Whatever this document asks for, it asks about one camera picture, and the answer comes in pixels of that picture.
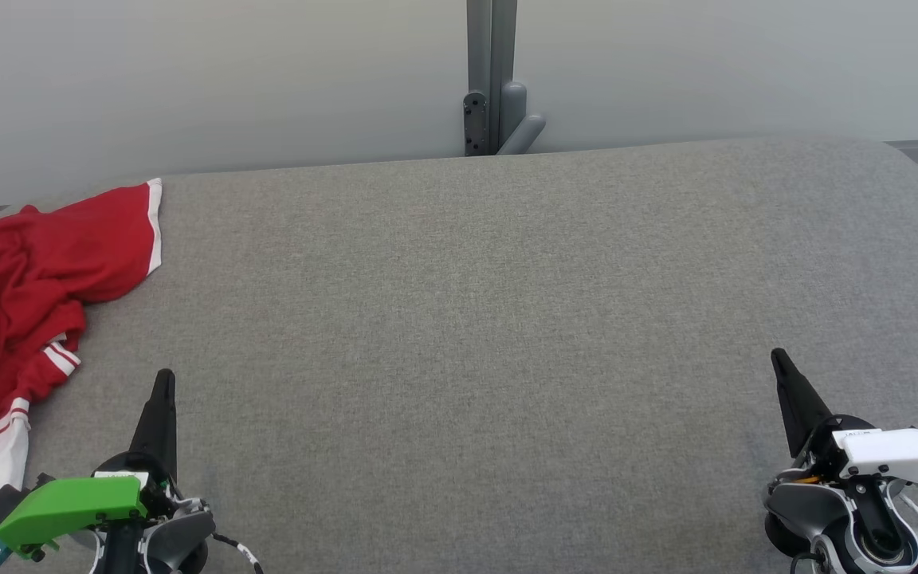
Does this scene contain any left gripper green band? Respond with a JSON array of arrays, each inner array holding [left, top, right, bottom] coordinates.
[[0, 369, 179, 556]]

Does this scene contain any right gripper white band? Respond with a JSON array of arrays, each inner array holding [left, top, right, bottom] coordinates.
[[771, 348, 918, 499]]

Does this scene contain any grey fabric sofa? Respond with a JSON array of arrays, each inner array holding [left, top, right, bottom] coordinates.
[[0, 136, 918, 574]]

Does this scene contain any black left arm cable bundle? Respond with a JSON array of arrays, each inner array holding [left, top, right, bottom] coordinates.
[[210, 533, 265, 574]]

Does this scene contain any grey angled post handle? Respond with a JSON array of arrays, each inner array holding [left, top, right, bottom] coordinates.
[[496, 81, 546, 156]]

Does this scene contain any dark grey hinge bracket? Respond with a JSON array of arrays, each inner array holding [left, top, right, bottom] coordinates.
[[463, 92, 490, 157]]

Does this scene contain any grey metal partition post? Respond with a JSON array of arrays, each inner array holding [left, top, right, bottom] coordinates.
[[467, 0, 518, 156]]

